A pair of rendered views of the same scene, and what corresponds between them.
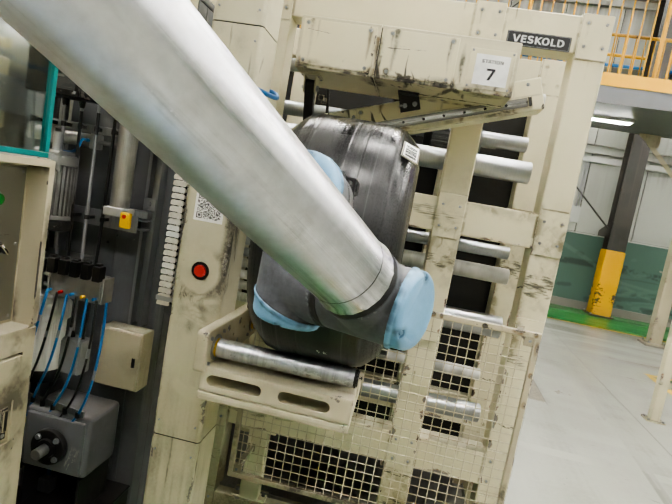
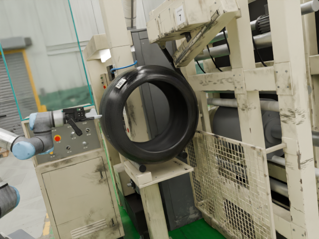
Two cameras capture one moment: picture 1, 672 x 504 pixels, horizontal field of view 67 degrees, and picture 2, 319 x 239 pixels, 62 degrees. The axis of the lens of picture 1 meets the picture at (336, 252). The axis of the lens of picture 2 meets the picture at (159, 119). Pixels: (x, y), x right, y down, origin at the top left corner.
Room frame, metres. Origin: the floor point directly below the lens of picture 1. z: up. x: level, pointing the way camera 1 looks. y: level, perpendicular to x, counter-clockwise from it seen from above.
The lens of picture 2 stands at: (0.58, -1.51, 1.45)
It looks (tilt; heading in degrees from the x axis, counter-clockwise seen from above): 10 degrees down; 63
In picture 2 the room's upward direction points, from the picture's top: 11 degrees counter-clockwise
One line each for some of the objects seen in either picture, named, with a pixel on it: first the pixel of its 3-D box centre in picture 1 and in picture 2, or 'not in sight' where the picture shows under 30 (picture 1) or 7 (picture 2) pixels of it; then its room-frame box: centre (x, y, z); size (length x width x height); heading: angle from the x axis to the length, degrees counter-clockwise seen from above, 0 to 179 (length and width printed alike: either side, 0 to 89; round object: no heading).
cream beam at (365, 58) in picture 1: (405, 67); (181, 21); (1.56, -0.11, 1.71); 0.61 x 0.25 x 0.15; 82
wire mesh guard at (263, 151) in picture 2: (375, 408); (220, 185); (1.58, -0.21, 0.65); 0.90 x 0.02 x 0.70; 82
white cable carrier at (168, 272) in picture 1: (181, 212); not in sight; (1.28, 0.40, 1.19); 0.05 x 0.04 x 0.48; 172
